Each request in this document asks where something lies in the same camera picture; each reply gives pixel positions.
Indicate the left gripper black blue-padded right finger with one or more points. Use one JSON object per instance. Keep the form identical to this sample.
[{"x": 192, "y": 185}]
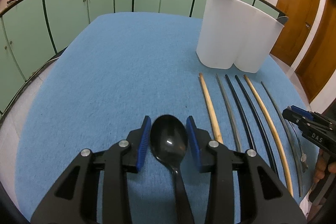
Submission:
[{"x": 243, "y": 188}]

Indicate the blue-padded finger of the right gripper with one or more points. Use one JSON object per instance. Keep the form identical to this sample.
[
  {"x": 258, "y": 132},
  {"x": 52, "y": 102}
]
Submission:
[{"x": 301, "y": 112}]

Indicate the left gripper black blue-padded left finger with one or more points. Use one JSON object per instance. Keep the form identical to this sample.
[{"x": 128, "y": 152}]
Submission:
[{"x": 92, "y": 175}]

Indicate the light wooden chopstick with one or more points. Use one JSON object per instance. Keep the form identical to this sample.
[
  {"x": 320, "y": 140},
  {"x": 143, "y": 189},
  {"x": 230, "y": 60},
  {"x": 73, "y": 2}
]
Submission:
[
  {"x": 212, "y": 115},
  {"x": 275, "y": 135}
]

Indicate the small silver bear-handle spoon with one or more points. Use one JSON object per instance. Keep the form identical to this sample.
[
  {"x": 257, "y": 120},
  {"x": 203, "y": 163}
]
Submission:
[{"x": 303, "y": 156}]

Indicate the grey chopstick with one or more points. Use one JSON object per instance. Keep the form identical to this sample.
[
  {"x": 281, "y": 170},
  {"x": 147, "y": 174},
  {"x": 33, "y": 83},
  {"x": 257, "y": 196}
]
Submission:
[
  {"x": 230, "y": 115},
  {"x": 290, "y": 141}
]

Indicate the black plastic spoon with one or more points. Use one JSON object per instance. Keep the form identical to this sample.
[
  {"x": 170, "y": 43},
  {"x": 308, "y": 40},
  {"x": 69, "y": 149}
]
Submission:
[{"x": 168, "y": 144}]

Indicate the black chopstick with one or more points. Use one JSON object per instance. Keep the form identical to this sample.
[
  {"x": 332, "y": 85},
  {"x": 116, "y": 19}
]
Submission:
[
  {"x": 247, "y": 128},
  {"x": 260, "y": 126}
]

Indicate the small silver teaspoon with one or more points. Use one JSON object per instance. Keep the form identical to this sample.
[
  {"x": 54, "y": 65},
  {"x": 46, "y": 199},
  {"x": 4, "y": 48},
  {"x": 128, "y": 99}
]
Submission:
[{"x": 282, "y": 19}]

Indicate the green lower kitchen cabinets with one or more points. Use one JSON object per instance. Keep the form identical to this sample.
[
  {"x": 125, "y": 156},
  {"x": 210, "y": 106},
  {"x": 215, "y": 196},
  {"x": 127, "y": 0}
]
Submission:
[{"x": 35, "y": 31}]

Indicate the person's right hand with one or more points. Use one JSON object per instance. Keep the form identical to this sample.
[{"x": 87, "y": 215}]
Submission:
[{"x": 321, "y": 166}]

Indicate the wooden door right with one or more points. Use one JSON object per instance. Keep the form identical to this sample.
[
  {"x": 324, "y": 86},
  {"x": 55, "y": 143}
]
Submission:
[{"x": 318, "y": 64}]

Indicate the wooden door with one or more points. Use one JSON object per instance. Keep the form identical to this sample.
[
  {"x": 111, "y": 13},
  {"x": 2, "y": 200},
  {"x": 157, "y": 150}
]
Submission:
[
  {"x": 318, "y": 64},
  {"x": 301, "y": 15}
]

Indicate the white plastic utensil holder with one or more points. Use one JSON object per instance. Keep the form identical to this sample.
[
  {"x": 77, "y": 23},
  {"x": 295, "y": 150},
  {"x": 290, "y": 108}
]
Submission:
[{"x": 236, "y": 33}]

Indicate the wooden door left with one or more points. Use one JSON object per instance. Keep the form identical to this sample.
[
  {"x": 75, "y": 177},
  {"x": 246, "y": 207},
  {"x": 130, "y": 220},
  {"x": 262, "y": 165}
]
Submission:
[{"x": 301, "y": 15}]

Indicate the blue table cloth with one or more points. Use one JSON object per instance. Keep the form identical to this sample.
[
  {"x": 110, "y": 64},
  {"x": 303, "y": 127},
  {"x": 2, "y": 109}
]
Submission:
[{"x": 121, "y": 68}]

